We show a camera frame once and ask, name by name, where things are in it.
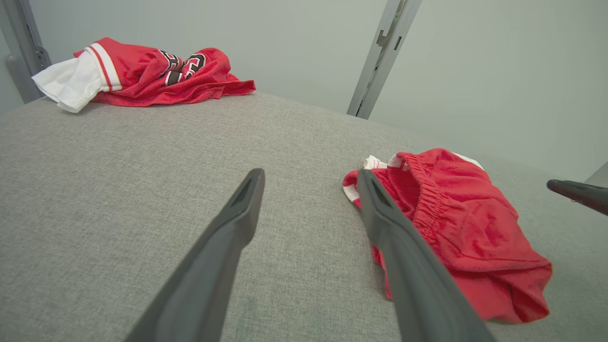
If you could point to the red basketball shorts white trim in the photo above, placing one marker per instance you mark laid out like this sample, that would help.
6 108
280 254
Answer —
475 228

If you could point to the red jersey with white sleeve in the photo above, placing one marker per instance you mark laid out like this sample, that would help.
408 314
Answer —
142 80

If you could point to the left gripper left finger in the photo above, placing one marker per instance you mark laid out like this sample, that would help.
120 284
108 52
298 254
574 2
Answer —
209 266

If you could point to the grey partition joint post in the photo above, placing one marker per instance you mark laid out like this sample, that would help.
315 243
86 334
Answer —
384 47

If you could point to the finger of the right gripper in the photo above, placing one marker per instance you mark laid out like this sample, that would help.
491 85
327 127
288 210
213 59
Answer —
586 194

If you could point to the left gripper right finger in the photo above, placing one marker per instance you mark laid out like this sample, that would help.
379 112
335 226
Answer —
418 285

